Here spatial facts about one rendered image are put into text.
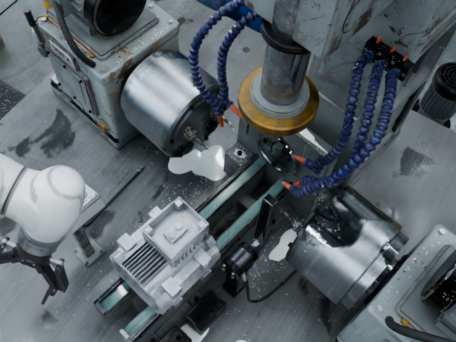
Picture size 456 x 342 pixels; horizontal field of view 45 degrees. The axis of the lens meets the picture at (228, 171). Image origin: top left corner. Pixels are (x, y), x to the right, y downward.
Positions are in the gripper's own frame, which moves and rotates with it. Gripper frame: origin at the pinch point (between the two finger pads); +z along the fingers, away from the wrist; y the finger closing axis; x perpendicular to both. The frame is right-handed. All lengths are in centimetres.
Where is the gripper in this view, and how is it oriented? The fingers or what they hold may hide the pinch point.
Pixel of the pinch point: (17, 286)
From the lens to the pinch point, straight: 139.1
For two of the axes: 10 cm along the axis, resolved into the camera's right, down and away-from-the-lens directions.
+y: 8.8, 4.2, 2.3
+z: -4.6, 6.2, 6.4
